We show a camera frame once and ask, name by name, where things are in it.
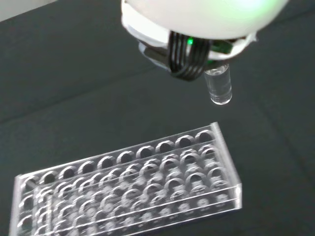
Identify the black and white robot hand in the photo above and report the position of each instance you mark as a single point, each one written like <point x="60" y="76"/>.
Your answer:
<point x="197" y="17"/>

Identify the black bench cloth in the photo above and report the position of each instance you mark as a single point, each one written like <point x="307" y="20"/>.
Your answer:
<point x="73" y="86"/>

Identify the clear plastic test tube rack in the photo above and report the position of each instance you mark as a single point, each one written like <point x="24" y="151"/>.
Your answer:
<point x="128" y="186"/>

